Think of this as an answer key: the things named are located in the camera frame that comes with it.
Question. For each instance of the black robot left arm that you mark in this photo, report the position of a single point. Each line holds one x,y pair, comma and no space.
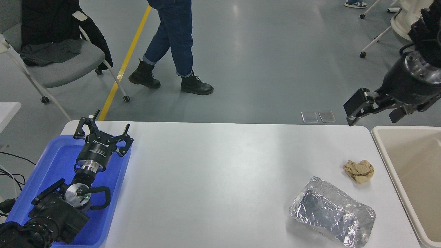
51,213

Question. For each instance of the clear floor plate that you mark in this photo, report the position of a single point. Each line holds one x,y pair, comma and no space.
327,116
309,117

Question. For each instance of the crumpled tan paper ball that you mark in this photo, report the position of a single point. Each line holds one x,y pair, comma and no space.
359,171

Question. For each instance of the white side table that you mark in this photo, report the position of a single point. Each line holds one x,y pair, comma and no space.
8,113

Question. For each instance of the person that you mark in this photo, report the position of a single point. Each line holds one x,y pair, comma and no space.
356,3
175,38

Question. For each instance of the blue plastic tray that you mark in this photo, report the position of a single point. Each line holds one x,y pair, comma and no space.
58,162

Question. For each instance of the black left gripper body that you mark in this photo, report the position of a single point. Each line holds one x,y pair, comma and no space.
96,151

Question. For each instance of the large pale bin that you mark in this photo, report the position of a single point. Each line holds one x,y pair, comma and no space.
413,155

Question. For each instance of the black jacket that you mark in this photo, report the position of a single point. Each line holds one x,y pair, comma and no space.
48,20

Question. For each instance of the white office chair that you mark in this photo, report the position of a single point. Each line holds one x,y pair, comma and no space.
362,16
401,24

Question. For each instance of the grey chair with white frame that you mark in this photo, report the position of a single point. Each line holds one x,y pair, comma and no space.
65,65

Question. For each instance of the dark grey folded cloth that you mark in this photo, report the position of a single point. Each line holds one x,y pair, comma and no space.
51,51

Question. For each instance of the black plug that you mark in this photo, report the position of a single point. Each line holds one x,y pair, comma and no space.
7,206

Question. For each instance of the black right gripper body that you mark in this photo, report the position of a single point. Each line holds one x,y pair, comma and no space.
403,86

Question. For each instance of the foil tray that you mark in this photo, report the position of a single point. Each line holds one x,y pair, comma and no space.
330,210

